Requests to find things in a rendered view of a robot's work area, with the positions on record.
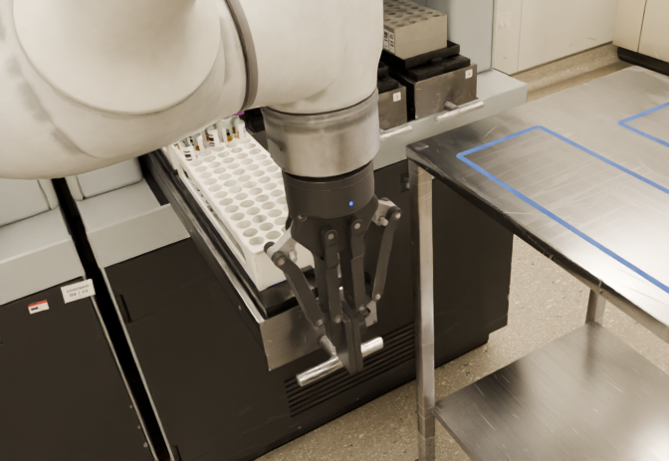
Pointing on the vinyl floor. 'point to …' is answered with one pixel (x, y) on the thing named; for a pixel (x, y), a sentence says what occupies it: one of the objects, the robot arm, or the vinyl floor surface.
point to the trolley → (537, 215)
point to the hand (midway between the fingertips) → (346, 337)
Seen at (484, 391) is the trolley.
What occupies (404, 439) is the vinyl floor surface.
